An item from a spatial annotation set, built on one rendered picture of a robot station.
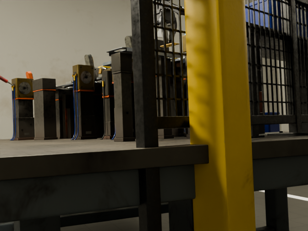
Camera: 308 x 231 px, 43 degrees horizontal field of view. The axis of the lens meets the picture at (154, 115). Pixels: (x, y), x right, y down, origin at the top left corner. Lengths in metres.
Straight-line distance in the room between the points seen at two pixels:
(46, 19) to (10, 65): 0.62
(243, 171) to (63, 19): 3.69
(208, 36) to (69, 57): 3.51
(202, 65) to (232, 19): 0.12
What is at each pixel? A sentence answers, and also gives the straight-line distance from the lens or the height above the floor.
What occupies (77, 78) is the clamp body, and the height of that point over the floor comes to 0.98.
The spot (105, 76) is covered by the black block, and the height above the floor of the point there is 0.97.
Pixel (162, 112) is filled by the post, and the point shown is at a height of 0.79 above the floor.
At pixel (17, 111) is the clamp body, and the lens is 2.41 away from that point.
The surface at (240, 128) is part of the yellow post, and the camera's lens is 0.86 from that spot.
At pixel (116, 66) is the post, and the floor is 0.94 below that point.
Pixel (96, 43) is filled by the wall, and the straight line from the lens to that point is 4.40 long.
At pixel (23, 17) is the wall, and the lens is 4.32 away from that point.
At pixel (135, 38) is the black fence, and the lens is 0.83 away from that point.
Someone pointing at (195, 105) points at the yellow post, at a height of 0.78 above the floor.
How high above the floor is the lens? 0.74
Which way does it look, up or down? 2 degrees up
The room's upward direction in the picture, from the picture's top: 2 degrees counter-clockwise
